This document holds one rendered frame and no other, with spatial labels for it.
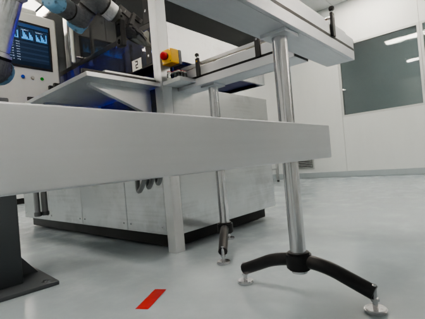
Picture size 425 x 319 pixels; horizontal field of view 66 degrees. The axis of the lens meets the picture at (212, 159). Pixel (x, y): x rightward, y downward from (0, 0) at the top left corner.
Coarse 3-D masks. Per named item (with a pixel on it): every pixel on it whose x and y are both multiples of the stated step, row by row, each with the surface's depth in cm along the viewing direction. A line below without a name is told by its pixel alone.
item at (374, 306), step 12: (288, 252) 105; (252, 264) 114; (264, 264) 111; (276, 264) 108; (288, 264) 103; (300, 264) 100; (312, 264) 99; (324, 264) 97; (336, 276) 94; (348, 276) 93; (360, 288) 90; (372, 288) 89; (372, 300) 89; (372, 312) 88; (384, 312) 87
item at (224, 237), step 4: (220, 224) 163; (224, 224) 162; (228, 224) 162; (232, 224) 164; (220, 228) 162; (224, 228) 157; (228, 228) 161; (232, 228) 164; (220, 232) 155; (224, 232) 153; (228, 232) 162; (220, 236) 152; (224, 236) 151; (228, 236) 187; (232, 236) 188; (220, 240) 149; (224, 240) 148; (220, 244) 146; (224, 244) 145; (220, 248) 143; (224, 248) 143; (220, 252) 144; (224, 252) 143; (224, 256) 143; (220, 260) 144; (224, 260) 143; (228, 260) 143; (220, 264) 141; (224, 264) 141
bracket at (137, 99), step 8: (96, 88) 150; (104, 88) 153; (112, 88) 156; (120, 88) 159; (128, 88) 163; (136, 88) 166; (112, 96) 156; (120, 96) 159; (128, 96) 162; (136, 96) 166; (144, 96) 170; (128, 104) 163; (136, 104) 166; (144, 104) 169
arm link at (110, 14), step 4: (112, 4) 136; (108, 8) 135; (112, 8) 136; (116, 8) 138; (108, 12) 136; (112, 12) 137; (116, 12) 138; (104, 16) 138; (108, 16) 138; (112, 16) 138; (108, 20) 141
